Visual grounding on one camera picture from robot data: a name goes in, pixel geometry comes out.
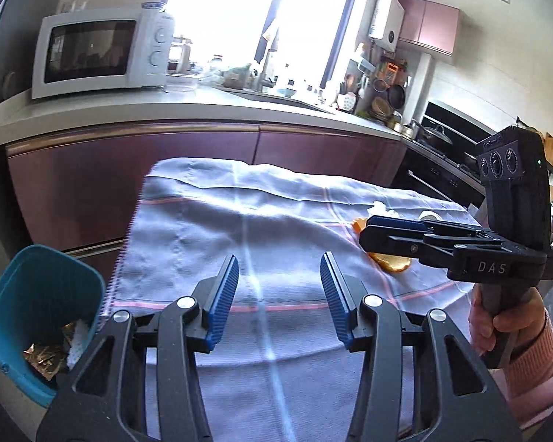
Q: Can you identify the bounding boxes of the grey checked tablecloth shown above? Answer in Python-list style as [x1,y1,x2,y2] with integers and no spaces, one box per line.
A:
[102,166,470,441]

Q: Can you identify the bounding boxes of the orange peel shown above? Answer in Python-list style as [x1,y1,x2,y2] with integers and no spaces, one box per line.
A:
[351,218,411,273]

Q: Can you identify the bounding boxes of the black oven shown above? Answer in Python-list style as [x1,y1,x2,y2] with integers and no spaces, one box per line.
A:
[392,101,494,208]

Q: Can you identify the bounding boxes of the white paper cup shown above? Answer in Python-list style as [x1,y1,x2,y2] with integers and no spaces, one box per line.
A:
[418,211,442,221]

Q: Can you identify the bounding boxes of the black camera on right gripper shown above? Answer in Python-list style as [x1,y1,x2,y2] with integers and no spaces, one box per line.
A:
[474,126,549,193]

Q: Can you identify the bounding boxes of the kitchen faucet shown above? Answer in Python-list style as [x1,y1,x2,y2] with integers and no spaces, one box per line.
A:
[254,48,277,93]

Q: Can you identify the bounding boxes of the white microwave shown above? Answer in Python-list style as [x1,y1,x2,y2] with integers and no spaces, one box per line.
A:
[31,4,174,100]

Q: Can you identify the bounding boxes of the black hanging pan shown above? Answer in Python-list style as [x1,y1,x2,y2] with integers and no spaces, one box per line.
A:
[387,84,406,110]

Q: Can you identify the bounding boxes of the gold foil wrapper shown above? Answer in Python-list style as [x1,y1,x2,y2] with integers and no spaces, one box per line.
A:
[22,322,77,381]

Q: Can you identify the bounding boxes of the metal kettle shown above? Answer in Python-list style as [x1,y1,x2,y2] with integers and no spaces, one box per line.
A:
[401,120,420,141]

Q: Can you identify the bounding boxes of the white water heater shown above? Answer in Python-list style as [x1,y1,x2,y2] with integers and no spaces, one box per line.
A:
[369,0,404,53]

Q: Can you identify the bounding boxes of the pink wall cabinet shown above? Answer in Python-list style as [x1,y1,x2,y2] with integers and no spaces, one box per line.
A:
[399,0,462,60]

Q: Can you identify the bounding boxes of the teal trash bin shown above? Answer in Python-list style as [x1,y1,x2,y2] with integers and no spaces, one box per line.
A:
[0,245,105,408]

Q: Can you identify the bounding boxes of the right hand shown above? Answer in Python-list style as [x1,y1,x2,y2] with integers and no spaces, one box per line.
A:
[469,284,546,359]

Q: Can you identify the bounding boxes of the purple kitchen cabinets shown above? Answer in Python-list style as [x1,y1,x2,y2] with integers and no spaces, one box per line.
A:
[4,121,407,277]

